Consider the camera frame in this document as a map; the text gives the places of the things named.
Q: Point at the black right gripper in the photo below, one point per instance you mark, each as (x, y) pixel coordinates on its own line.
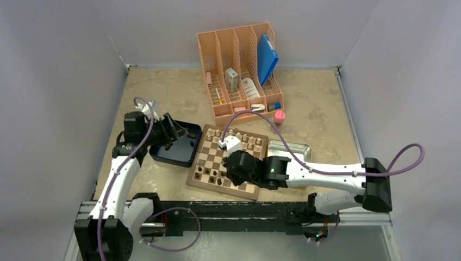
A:
(237, 181)

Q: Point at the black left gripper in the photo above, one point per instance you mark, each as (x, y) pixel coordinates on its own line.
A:
(173, 131)

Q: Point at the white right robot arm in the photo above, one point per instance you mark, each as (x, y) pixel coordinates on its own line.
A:
(352, 185)

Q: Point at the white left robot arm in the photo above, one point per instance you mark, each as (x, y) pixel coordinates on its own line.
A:
(108, 231)

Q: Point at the dark chess pieces in tray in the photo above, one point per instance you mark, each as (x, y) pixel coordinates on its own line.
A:
(191, 136)

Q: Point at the light chess pieces row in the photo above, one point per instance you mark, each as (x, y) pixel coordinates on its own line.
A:
(251, 142)

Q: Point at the wooden chess board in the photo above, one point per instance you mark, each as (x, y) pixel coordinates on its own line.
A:
(214, 162)

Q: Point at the dark blue tin tray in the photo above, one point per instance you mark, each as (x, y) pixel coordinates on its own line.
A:
(182, 151)

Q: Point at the white stapler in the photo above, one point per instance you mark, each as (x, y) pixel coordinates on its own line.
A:
(260, 108)

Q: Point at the yellow pen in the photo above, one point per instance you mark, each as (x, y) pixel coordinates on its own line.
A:
(219, 96)

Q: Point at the pink cap bottle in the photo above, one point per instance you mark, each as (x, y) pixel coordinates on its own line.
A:
(278, 120)

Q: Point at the blue cap glue stick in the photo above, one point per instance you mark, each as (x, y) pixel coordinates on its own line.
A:
(274, 106)

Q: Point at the white labelled packet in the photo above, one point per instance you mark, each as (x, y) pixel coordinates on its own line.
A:
(250, 89)

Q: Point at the white red small box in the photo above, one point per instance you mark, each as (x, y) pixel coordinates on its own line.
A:
(231, 80)

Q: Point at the orange file organizer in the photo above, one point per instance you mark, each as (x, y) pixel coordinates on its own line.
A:
(236, 48)

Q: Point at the blue folder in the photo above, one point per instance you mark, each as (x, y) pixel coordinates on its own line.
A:
(267, 59)

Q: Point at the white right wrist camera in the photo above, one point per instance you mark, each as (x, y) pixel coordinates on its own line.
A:
(230, 144)

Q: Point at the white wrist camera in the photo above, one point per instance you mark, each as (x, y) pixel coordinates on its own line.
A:
(230, 144)
(151, 110)

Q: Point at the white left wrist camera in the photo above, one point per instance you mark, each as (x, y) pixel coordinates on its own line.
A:
(151, 110)

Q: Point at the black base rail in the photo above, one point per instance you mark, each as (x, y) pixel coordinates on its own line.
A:
(291, 218)

